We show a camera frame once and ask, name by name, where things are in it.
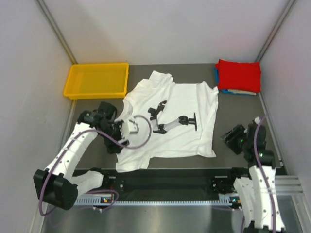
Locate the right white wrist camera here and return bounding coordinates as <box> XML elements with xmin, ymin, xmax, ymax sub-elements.
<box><xmin>254</xmin><ymin>116</ymin><xmax>261</xmax><ymax>125</ymax></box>

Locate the yellow plastic tray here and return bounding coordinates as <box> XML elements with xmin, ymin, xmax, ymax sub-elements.
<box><xmin>63</xmin><ymin>63</ymin><xmax>129</xmax><ymax>100</ymax></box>

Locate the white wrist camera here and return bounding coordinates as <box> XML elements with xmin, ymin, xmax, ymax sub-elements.
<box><xmin>115</xmin><ymin>118</ymin><xmax>139</xmax><ymax>142</ymax></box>
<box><xmin>254</xmin><ymin>116</ymin><xmax>261</xmax><ymax>125</ymax></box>

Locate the left aluminium frame rail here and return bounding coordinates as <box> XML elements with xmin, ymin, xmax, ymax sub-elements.
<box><xmin>34</xmin><ymin>0</ymin><xmax>78</xmax><ymax>175</ymax></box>

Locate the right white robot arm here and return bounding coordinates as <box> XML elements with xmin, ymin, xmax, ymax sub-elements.
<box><xmin>221</xmin><ymin>117</ymin><xmax>286</xmax><ymax>233</ymax></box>

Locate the red folded t-shirt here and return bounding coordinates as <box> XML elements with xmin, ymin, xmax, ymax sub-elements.
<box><xmin>215</xmin><ymin>59</ymin><xmax>261</xmax><ymax>94</ymax></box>

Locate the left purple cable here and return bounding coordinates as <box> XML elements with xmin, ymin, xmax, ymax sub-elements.
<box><xmin>38</xmin><ymin>115</ymin><xmax>154</xmax><ymax>216</ymax></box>

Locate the beige folded t-shirt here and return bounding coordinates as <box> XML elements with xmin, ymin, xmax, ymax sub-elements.
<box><xmin>228</xmin><ymin>89</ymin><xmax>257</xmax><ymax>96</ymax></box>

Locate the right aluminium frame rail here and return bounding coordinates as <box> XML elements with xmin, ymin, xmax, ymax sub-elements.
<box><xmin>255</xmin><ymin>0</ymin><xmax>298</xmax><ymax>171</ymax></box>

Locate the grey slotted cable duct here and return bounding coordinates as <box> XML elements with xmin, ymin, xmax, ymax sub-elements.
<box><xmin>74</xmin><ymin>194</ymin><xmax>241</xmax><ymax>207</ymax></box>

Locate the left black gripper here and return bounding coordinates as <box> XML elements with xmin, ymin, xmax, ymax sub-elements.
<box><xmin>99</xmin><ymin>120</ymin><xmax>129</xmax><ymax>154</ymax></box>

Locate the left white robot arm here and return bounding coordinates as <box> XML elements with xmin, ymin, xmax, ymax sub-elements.
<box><xmin>33</xmin><ymin>101</ymin><xmax>128</xmax><ymax>210</ymax></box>

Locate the blue folded t-shirt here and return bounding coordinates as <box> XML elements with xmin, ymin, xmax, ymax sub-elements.
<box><xmin>214</xmin><ymin>67</ymin><xmax>230</xmax><ymax>94</ymax></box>

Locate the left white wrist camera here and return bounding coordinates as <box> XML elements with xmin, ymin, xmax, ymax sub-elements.
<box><xmin>115</xmin><ymin>118</ymin><xmax>139</xmax><ymax>142</ymax></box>

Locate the white printed t-shirt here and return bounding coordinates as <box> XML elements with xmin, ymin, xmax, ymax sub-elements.
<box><xmin>116</xmin><ymin>71</ymin><xmax>219</xmax><ymax>173</ymax></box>

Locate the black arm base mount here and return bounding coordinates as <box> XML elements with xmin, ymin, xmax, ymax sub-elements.
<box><xmin>93</xmin><ymin>168</ymin><xmax>245</xmax><ymax>201</ymax></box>

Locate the aluminium frame rail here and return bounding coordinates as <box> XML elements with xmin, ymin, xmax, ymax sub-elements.
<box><xmin>34</xmin><ymin>0</ymin><xmax>78</xmax><ymax>175</ymax></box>
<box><xmin>255</xmin><ymin>0</ymin><xmax>298</xmax><ymax>171</ymax></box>

